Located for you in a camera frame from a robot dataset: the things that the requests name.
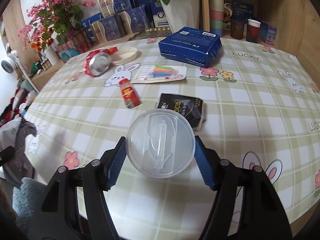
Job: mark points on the grey cloth pile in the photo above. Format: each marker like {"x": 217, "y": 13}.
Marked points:
{"x": 17, "y": 140}

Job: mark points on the crushed red can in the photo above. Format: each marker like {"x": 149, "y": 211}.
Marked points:
{"x": 100, "y": 62}

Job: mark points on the stack of pastel cups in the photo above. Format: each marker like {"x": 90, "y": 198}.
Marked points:
{"x": 216, "y": 17}

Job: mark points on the blue cardboard box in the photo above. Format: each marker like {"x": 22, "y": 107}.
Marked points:
{"x": 190, "y": 42}

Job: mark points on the flat blue box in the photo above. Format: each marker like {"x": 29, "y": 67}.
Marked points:
{"x": 87, "y": 22}

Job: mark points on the clear round plastic lid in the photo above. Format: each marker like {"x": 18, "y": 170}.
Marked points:
{"x": 160, "y": 142}

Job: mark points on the small red bottle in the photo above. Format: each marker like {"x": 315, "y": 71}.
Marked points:
{"x": 130, "y": 93}

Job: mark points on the white round device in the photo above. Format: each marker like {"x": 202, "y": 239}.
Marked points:
{"x": 8, "y": 63}

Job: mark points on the red roses in white pot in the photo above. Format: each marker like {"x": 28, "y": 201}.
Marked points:
{"x": 180, "y": 12}

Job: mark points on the orange artificial flowers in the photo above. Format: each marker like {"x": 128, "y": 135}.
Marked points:
{"x": 41, "y": 40}

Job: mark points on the dark blue box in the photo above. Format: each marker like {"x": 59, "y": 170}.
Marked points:
{"x": 140, "y": 1}

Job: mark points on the cartoon printed box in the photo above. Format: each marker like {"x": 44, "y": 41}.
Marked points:
{"x": 228, "y": 12}

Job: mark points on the brown wavy planter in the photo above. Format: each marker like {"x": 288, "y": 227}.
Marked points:
{"x": 77, "y": 40}

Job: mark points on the brown jars on shelf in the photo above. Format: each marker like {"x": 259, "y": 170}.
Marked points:
{"x": 253, "y": 31}

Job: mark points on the brown cup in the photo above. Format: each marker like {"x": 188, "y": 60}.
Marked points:
{"x": 237, "y": 30}

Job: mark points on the blue shelf box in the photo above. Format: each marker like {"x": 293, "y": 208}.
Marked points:
{"x": 243, "y": 10}

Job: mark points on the wooden shelf unit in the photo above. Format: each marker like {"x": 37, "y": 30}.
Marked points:
{"x": 275, "y": 2}

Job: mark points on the colourful candle pack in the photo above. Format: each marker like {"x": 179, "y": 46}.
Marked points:
{"x": 160, "y": 71}

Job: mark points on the small blue carton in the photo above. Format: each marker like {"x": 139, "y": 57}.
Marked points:
{"x": 268, "y": 33}

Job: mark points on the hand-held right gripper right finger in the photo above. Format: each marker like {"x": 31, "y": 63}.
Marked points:
{"x": 205, "y": 162}

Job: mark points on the blue gold gift box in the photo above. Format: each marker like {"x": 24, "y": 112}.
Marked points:
{"x": 117, "y": 0}
{"x": 107, "y": 28}
{"x": 136, "y": 20}

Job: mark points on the row of small bottles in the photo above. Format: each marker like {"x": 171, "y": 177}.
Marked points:
{"x": 41, "y": 65}

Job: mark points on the person's blue fleece clothing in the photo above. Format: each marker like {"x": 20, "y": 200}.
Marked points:
{"x": 27, "y": 197}

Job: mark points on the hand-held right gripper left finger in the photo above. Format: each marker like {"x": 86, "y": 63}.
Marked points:
{"x": 116, "y": 162}

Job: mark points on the green checkered tablecloth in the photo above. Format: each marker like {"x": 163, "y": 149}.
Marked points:
{"x": 250, "y": 110}

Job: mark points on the cream round lid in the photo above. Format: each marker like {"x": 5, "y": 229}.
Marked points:
{"x": 123, "y": 55}

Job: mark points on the pink artificial blossom plant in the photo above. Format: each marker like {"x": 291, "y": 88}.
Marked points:
{"x": 50, "y": 2}

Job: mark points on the blue white carton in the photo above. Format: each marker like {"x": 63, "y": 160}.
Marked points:
{"x": 158, "y": 15}

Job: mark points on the black snack packet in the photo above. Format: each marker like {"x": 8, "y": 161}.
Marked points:
{"x": 180, "y": 105}

